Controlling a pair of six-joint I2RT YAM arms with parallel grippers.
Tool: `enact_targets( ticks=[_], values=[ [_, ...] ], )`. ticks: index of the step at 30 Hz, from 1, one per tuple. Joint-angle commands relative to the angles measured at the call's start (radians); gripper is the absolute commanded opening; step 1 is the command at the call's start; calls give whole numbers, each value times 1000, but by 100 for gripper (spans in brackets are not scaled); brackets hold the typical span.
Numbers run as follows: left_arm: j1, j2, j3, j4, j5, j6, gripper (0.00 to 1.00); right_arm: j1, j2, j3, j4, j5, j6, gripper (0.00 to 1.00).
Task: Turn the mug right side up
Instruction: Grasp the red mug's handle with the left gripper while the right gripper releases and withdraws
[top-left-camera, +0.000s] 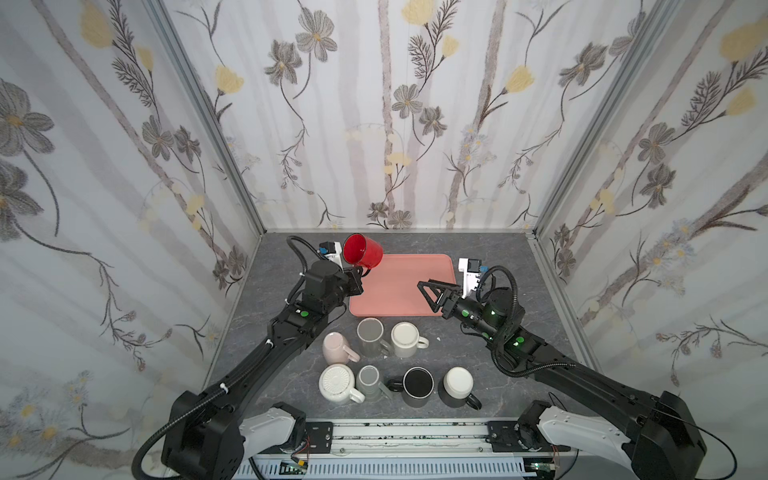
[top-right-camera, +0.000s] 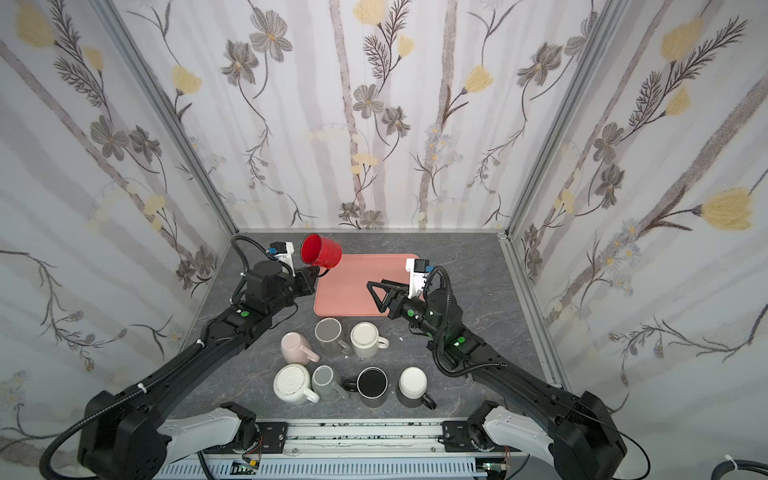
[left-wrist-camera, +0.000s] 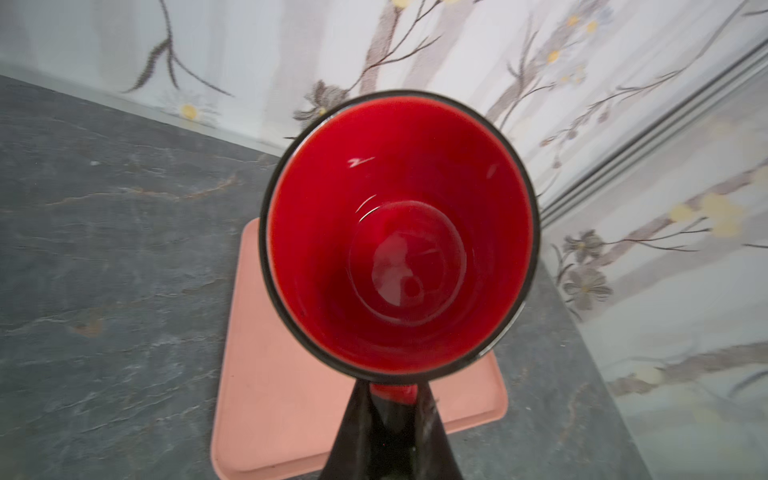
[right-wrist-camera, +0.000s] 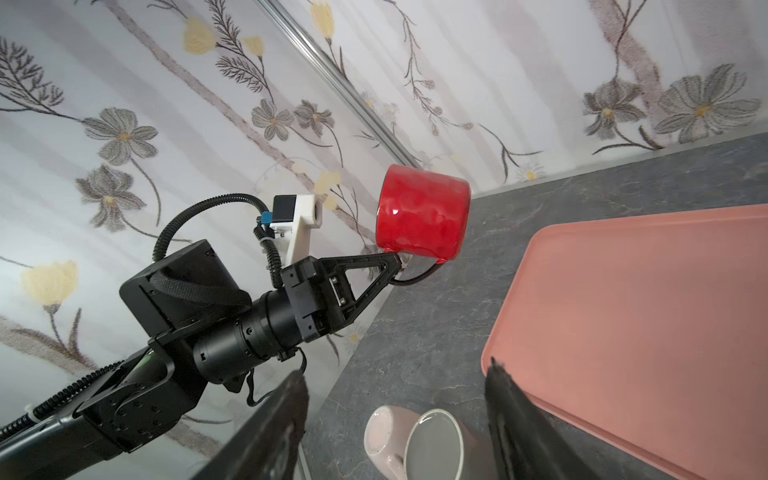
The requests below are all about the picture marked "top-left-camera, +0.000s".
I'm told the black mug grey rim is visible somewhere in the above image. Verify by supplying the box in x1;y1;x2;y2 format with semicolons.
385;366;435;408

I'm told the white mug red inside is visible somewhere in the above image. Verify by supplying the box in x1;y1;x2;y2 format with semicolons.
391;322;430;358

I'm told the white ventilated cable duct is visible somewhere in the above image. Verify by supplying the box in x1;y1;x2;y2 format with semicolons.
235;458;537;479

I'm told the red mug black handle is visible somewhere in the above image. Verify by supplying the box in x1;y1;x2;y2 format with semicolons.
342;233;384;274

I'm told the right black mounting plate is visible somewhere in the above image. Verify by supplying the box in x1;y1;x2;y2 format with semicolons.
486;420;554;454

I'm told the aluminium corner post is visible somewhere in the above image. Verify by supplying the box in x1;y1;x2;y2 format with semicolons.
531;0;681;240
142;0;267;238

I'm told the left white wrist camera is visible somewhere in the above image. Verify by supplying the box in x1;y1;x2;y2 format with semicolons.
318;241;344;268

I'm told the black mug white base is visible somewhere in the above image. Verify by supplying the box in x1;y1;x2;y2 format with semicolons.
438;367;482;411

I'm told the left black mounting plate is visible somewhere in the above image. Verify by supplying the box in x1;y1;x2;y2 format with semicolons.
303;421;334;455

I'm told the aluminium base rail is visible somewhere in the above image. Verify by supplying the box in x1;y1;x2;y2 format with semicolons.
167;418;649;460

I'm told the pink plastic tray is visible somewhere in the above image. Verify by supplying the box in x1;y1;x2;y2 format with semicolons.
349;254;456;318

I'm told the left aluminium corner post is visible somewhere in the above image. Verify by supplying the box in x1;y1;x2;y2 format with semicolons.
142;0;267;238

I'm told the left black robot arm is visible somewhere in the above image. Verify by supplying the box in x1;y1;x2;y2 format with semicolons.
131;235;371;479

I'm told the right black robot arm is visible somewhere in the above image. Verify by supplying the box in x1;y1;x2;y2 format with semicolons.
418;280;707;479

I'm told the pale pink mug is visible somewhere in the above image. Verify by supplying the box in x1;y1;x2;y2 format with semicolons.
322;332;361;365

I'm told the small grey mug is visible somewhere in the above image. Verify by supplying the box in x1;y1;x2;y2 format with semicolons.
356;365;393;402

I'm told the black mounting plate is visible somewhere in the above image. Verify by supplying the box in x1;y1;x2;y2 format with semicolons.
303;421;334;455
486;420;554;454

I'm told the tall grey mug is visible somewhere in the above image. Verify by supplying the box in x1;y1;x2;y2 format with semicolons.
356;318;392;358

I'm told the white ribbed-base mug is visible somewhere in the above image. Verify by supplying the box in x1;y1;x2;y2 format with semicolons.
318;364;366;404

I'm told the right aluminium corner post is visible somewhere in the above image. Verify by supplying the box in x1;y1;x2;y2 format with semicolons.
531;0;681;240

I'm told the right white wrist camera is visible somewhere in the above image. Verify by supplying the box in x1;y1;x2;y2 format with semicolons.
458;258;488;298

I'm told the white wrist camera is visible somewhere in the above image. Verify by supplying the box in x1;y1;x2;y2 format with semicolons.
318;241;344;268
458;258;488;298

